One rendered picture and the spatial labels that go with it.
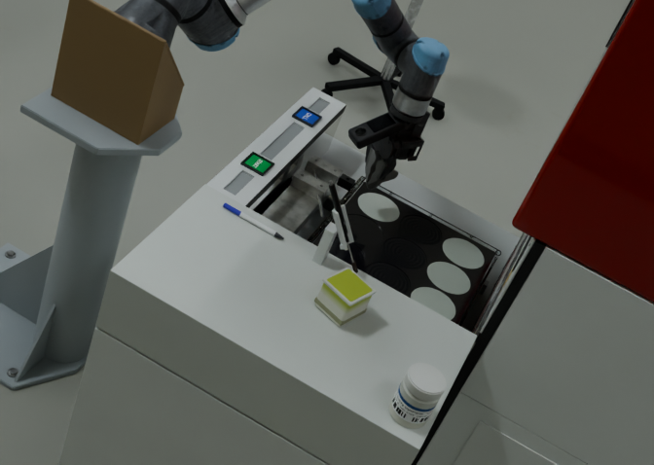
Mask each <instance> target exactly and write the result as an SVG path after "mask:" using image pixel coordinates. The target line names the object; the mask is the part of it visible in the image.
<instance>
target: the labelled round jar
mask: <svg viewBox="0 0 654 465"><path fill-rule="evenodd" d="M446 387H447V382H446V379H445V377H444V376H443V374H442V373H441V372H440V371H439V370H438V369H436V368H435V367H433V366H431V365H429V364H425V363H415V364H413V365H412V366H411V367H410V368H409V369H408V371H407V373H406V374H405V377H404V378H403V380H402V382H401V383H400V385H399V387H398V389H397V391H396V393H395V394H394V396H393V398H392V400H391V402H390V404H389V411H390V414H391V415H392V417H393V418H394V419H395V420H396V421H397V422H398V423H399V424H401V425H402V426H405V427H407V428H411V429H418V428H420V427H422V426H423V425H424V424H425V423H426V421H427V419H428V418H429V416H430V415H431V414H432V412H433V410H434V409H435V407H436V405H437V403H438V401H439V400H440V398H441V396H442V394H443V393H444V391H445V389H446Z"/></svg>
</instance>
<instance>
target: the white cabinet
mask: <svg viewBox="0 0 654 465"><path fill-rule="evenodd" d="M58 465H330V464H329V463H327V462H325V461H324V460H322V459H320V458H318V457H317V456H315V455H313V454H312V453H310V452H308V451H307V450H305V449H303V448H302V447H299V446H297V445H296V444H294V443H292V442H291V441H289V440H287V439H286V438H284V437H282V436H281V435H279V434H277V433H275V432H274V431H273V430H271V429H270V428H268V427H266V426H265V425H263V424H261V423H260V422H258V421H256V420H254V419H253V418H251V417H249V416H248V415H246V414H244V413H243V412H241V411H239V410H237V409H235V408H233V407H232V406H230V405H228V404H227V403H225V402H223V401H222V400H220V399H218V398H217V397H215V396H213V395H211V394H210V393H208V392H206V391H205V390H203V389H201V388H200V387H198V386H196V385H195V384H193V383H191V382H190V381H189V380H187V379H185V378H184V377H182V376H180V375H178V374H176V373H175V372H173V371H171V370H169V369H168V368H166V367H164V366H163V365H161V364H159V363H158V362H156V361H154V360H153V359H151V358H149V357H147V356H146V355H144V354H142V353H141V352H139V351H137V350H136V349H134V348H132V347H131V346H129V345H127V344H125V343H124V342H122V341H120V340H118V339H116V338H115V337H113V336H111V335H110V334H108V333H106V332H104V331H103V330H101V329H99V328H98V327H95V328H94V332H93V336H92V340H91V346H90V350H89V354H88V357H87V361H86V365H85V368H84V371H83V375H82V379H81V383H80V386H79V390H78V394H77V398H76V401H75V405H74V409H73V412H72V415H71V419H70V423H69V427H68V430H67V434H66V438H65V442H64V445H63V449H62V453H61V457H60V459H59V463H58Z"/></svg>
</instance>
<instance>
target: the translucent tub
mask: <svg viewBox="0 0 654 465"><path fill-rule="evenodd" d="M322 281H323V282H324V283H323V285H322V287H321V289H320V292H319V294H318V296H317V297H316V298H315V300H314V301H315V305H316V306H317V307H318V308H319V309H320V310H321V311H322V312H324V313H325V314H326V315H327V316H328V317H329V318H330V319H331V320H332V321H333V322H334V323H335V324H336V325H337V326H339V327H342V326H343V325H345V324H347V323H349V322H350V321H352V320H354V319H356V318H358V317H360V316H362V315H363V313H365V312H366V310H367V308H366V307H367V305H368V303H369V301H370V299H371V297H372V295H374V294H376V292H377V291H376V290H375V289H373V288H372V287H371V286H370V285H369V284H368V283H367V282H366V281H365V280H363V279H362V278H361V277H360V276H359V275H358V274H357V273H356V272H354V271H353V270H352V269H351V268H350V267H347V268H344V269H342V270H340V271H338V272H336V273H334V274H332V275H329V276H327V277H325V278H323V279H322Z"/></svg>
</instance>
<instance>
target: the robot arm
mask: <svg viewBox="0 0 654 465"><path fill-rule="evenodd" d="M270 1H272V0H128V1H127V2H126V3H125V4H124V5H123V6H121V7H120V8H119V9H117V10H116V11H114V12H115V13H117V14H119V15H120V16H122V17H124V18H127V19H128V20H130V21H132V22H134V23H136V24H138V25H139V26H141V27H143V28H145V29H147V30H148V31H150V32H152V33H154V34H156V35H157V36H159V37H161V38H163V39H165V40H166V42H167V44H168V46H169V48H170V46H171V42H172V39H173V35H174V32H175V28H176V27H177V25H178V26H179V27H180V28H181V29H182V31H183V32H184V33H185V34H186V36H187V38H188V39H189V40H190V41H191V42H192V43H194V44H195V45H196V46H197V47H198V48H200V49H201V50H203V51H208V52H217V51H221V50H224V49H226V48H227V47H228V46H229V45H231V44H232V43H233V42H234V41H235V40H236V39H235V37H237V36H238V34H239V28H240V27H241V26H243V25H245V22H246V17H247V16H248V15H249V14H251V13H252V12H254V11H255V10H257V9H259V8H260V7H262V6H264V5H265V4H267V3H269V2H270ZM351 1H352V3H353V6H354V8H355V10H356V12H357V13H358V14H359V15H360V16H361V17H362V18H363V20H364V22H365V23H366V25H367V26H368V28H369V30H370V31H371V33H372V34H373V40H374V42H375V44H376V45H377V47H378V49H379V50H380V51H381V52H382V53H383V54H385V55H386V56H387V57H388V58H389V59H390V60H391V61H392V62H393V63H394V64H395V65H396V66H397V68H398V69H399V70H401V71H402V72H403V75H402V77H401V80H400V82H399V85H398V87H397V90H396V92H395V94H394V96H393V99H392V103H391V106H390V111H389V112H387V113H385V114H382V115H380V116H378V117H376V118H373V119H372V120H370V121H368V122H365V123H363V124H361V125H357V126H355V127H353V128H351V129H349V130H348V136H349V138H350V140H351V141H352V142H353V143H354V145H355V146H356V147H357V148H358V149H362V148H364V147H366V146H367V150H366V158H365V162H366V165H365V174H366V184H367V188H368V189H369V190H373V189H374V188H376V187H377V186H378V185H380V184H381V183H382V182H386V181H389V180H392V179H395V178H396V177H397V176H398V171H397V170H395V169H394V168H395V166H396V160H406V159H408V161H416V160H417V158H418V154H419V152H420V150H421V148H422V145H423V143H424V140H423V139H422V138H421V137H420V136H421V134H422V132H423V129H424V127H425V125H426V123H427V120H428V118H429V116H430V113H429V112H427V111H426V110H427V108H428V106H429V103H430V101H431V99H432V96H433V94H434V91H435V90H436V88H437V86H438V83H439V81H440V79H441V76H442V74H443V73H444V72H445V69H446V64H447V62H448V59H449V56H450V52H449V50H448V48H447V47H446V46H445V45H444V44H443V43H440V42H439V41H438V40H435V39H433V38H428V37H422V38H419V37H418V36H417V35H416V33H415V32H414V31H413V30H412V28H411V26H410V25H409V24H408V22H407V20H406V19H405V17H404V15H403V14H402V12H401V10H400V8H399V7H398V5H397V3H396V1H395V0H351ZM417 147H419V149H418V152H417V155H416V156H414V154H415V151H416V149H417Z"/></svg>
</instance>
